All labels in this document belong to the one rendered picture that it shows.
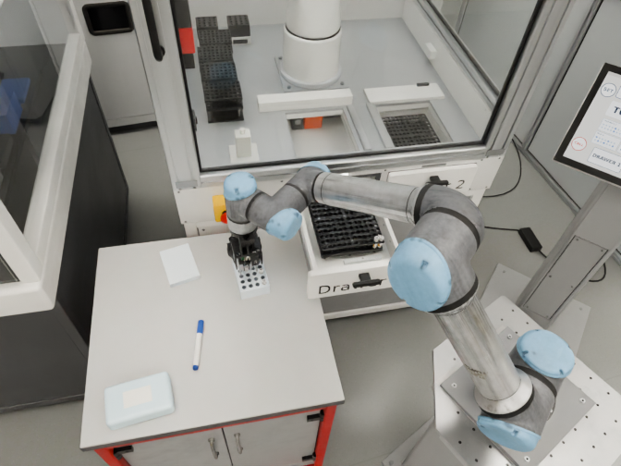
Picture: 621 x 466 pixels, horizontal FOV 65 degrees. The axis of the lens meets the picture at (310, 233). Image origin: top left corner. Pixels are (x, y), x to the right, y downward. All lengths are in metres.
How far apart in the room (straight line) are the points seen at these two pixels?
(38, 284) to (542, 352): 1.18
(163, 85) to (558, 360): 1.05
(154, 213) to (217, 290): 1.33
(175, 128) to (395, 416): 1.40
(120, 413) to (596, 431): 1.13
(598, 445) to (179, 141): 1.26
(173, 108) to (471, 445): 1.07
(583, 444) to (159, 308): 1.12
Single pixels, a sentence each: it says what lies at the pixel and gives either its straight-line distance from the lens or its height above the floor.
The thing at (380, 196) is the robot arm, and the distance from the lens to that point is 1.01.
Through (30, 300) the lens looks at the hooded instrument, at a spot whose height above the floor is 0.86.
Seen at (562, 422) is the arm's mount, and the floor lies 0.79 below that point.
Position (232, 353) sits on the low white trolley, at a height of 0.76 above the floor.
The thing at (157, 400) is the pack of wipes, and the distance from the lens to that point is 1.25.
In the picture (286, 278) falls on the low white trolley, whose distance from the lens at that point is 1.43.
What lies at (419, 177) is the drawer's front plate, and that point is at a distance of 1.55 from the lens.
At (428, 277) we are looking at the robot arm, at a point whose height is 1.29.
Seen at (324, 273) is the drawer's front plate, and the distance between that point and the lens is 1.24.
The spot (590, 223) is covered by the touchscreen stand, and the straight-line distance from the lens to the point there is 1.96.
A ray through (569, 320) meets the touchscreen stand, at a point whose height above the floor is 0.04.
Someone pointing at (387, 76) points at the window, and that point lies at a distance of 1.31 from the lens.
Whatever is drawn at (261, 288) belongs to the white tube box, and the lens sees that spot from 1.37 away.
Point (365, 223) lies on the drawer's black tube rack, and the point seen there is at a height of 0.90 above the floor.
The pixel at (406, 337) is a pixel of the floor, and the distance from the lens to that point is 2.25.
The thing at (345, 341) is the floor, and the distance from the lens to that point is 2.19.
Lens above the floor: 1.94
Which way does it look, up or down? 50 degrees down
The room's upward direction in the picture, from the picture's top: 4 degrees clockwise
